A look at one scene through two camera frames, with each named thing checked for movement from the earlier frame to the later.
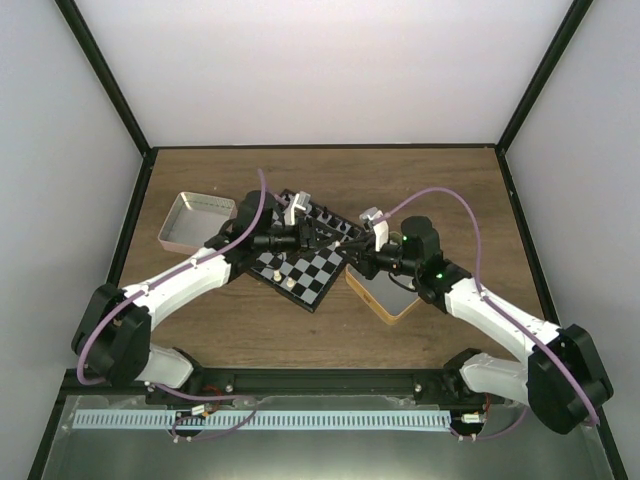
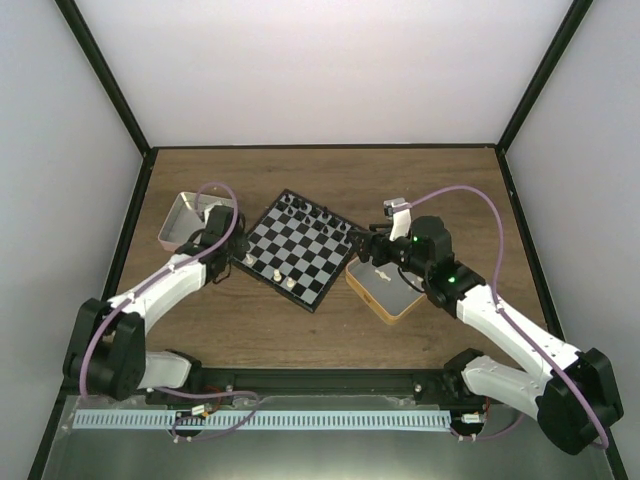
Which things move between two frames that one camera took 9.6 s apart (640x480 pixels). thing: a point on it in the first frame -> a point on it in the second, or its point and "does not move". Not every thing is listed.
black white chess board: (304, 275) does not move
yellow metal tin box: (382, 294) does not move
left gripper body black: (286, 241) -> (242, 247)
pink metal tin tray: (194, 220) does not move
